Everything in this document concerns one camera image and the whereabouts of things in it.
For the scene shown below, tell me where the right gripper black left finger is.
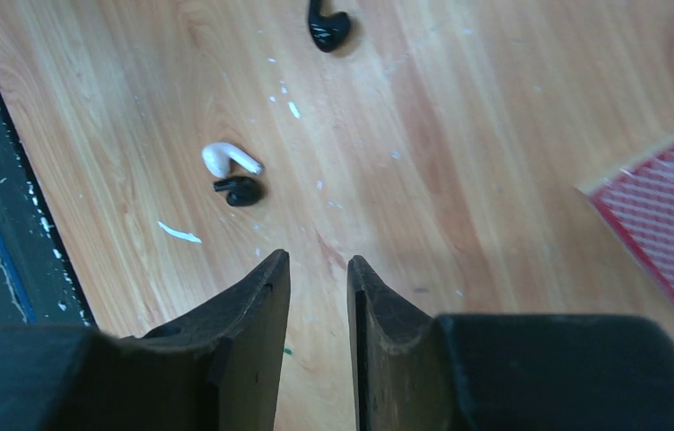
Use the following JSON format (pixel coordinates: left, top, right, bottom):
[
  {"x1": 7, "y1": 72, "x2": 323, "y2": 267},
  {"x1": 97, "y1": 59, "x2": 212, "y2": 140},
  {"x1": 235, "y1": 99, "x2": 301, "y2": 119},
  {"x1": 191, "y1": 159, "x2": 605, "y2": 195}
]
[{"x1": 0, "y1": 250, "x2": 291, "y2": 430}]

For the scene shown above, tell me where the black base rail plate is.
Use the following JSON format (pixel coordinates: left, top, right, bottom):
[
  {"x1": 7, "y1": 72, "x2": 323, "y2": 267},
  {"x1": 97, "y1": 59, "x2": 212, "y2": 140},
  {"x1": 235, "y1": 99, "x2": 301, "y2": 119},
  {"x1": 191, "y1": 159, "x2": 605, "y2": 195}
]
[{"x1": 0, "y1": 93, "x2": 96, "y2": 327}]

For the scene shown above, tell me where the white earbud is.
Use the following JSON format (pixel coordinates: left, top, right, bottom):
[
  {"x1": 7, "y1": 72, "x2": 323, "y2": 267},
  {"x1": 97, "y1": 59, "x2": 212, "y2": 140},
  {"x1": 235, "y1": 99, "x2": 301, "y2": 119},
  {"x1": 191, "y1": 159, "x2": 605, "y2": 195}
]
[{"x1": 201, "y1": 142, "x2": 264, "y2": 179}]

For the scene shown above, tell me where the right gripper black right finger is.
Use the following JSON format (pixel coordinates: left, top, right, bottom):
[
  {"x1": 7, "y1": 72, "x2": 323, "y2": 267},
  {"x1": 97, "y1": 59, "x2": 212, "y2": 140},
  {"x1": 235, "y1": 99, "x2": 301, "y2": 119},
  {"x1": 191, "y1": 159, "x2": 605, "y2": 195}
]
[{"x1": 347, "y1": 256, "x2": 674, "y2": 430}]

